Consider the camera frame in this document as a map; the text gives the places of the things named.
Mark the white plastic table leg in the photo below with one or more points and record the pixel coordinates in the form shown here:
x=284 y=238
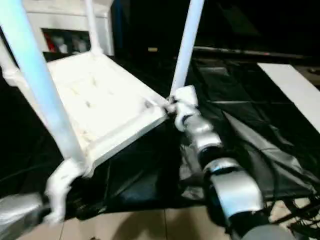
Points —
x=7 y=62
x=186 y=45
x=40 y=75
x=92 y=25

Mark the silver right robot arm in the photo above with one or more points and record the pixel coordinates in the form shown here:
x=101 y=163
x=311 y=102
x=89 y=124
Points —
x=225 y=180

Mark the black mat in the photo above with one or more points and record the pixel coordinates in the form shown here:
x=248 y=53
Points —
x=240 y=125

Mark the black box with tan label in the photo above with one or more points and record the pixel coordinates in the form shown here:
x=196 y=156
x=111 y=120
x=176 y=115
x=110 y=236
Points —
x=145 y=25

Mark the white flat board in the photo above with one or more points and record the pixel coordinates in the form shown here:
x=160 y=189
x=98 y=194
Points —
x=295 y=90

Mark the red bottle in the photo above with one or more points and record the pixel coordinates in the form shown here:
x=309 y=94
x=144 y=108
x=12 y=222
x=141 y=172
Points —
x=49 y=44

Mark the white cabinet with glass doors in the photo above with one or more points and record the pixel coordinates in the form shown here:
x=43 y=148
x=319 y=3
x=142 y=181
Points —
x=65 y=17

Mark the black floor stand leg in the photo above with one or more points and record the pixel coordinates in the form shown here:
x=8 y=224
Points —
x=302 y=215

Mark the dark metal rail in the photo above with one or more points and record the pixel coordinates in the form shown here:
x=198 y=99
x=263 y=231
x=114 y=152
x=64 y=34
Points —
x=250 y=51

